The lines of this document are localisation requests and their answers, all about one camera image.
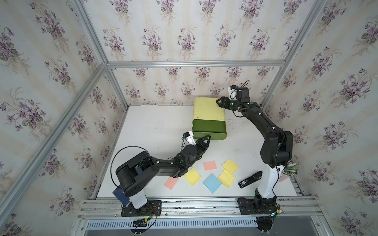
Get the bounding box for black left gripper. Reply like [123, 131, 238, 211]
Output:
[185, 136, 212, 169]

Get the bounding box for pink sticky note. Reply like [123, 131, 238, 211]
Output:
[164, 177, 179, 190]
[203, 161, 217, 171]

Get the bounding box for green three-drawer cabinet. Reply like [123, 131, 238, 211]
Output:
[192, 97, 227, 141]

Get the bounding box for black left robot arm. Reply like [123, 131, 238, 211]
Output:
[115, 132, 211, 209]

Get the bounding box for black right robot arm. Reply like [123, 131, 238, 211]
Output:
[216, 85, 293, 212]

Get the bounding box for yellow sticky note left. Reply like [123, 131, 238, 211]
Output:
[184, 168, 202, 186]

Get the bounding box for yellow sticky note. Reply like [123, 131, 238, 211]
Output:
[184, 168, 202, 186]
[221, 159, 239, 175]
[218, 170, 235, 188]

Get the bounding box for yellow sticky note upper right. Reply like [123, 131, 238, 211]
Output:
[221, 159, 239, 175]

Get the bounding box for blue sticky note lower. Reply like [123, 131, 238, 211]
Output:
[203, 174, 222, 194]

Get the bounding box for yellow sticky note lower right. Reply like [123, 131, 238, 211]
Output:
[218, 170, 235, 188]

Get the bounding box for black stapler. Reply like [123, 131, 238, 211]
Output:
[238, 171, 263, 189]

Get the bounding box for pink pen holder cup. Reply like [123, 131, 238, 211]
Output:
[279, 163, 298, 182]

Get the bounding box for dark blue book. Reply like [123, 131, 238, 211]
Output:
[112, 187, 130, 207]

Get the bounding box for small circuit board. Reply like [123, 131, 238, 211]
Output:
[132, 219, 148, 228]

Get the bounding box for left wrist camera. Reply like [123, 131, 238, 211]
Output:
[183, 131, 196, 146]

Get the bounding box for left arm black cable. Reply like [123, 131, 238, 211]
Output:
[110, 146, 148, 189]

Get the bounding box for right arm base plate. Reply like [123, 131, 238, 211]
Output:
[237, 197, 280, 215]

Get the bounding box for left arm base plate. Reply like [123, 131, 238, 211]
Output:
[121, 201, 162, 217]

